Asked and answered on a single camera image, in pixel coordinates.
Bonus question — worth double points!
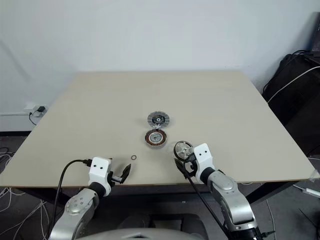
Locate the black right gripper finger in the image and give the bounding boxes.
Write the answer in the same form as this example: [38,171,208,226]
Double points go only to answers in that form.
[186,146,197,161]
[174,158,189,180]

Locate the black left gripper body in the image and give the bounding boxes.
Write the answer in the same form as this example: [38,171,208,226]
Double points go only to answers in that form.
[107,159,126,186]

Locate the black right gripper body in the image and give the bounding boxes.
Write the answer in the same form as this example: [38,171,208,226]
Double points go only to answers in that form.
[183,153,200,179]

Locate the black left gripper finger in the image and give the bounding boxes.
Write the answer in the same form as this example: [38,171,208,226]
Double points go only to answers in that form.
[119,163,133,183]

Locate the black ring part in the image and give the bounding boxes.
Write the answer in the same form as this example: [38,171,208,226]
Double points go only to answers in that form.
[172,140,195,163]

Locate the silver motor cover plate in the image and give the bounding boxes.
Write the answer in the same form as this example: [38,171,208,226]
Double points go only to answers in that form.
[146,111,172,130]

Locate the motor stator with copper windings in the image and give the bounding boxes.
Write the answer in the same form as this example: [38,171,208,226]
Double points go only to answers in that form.
[143,127,168,149]

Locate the silver robot torso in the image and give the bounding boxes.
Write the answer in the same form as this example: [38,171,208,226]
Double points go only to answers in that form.
[82,221,229,240]

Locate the large black bag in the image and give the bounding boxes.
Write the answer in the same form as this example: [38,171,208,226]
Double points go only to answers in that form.
[261,49,320,158]

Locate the white strip on floor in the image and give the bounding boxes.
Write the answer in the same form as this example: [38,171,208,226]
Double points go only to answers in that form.
[298,184,320,199]

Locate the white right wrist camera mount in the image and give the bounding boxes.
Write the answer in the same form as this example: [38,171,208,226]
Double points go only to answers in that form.
[193,142,216,185]

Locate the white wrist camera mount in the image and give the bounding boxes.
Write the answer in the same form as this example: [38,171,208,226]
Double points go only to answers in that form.
[193,142,216,185]
[88,156,113,198]

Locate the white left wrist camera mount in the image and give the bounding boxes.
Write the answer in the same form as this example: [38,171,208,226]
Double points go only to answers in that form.
[88,156,113,198]

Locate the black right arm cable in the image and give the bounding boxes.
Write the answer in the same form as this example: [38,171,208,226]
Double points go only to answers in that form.
[183,172,232,240]

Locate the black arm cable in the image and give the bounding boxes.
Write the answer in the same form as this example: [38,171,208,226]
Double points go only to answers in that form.
[53,159,92,227]
[183,172,232,240]

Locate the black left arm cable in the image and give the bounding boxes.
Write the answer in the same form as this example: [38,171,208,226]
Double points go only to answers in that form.
[53,159,92,227]

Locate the white floor cables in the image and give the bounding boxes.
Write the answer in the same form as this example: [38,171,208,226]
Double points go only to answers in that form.
[0,147,55,240]

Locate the white wall power strip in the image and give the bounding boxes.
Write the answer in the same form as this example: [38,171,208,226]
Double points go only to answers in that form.
[23,102,49,117]

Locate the white cable on bag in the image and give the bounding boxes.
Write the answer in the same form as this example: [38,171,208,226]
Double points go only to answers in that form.
[266,64,320,104]

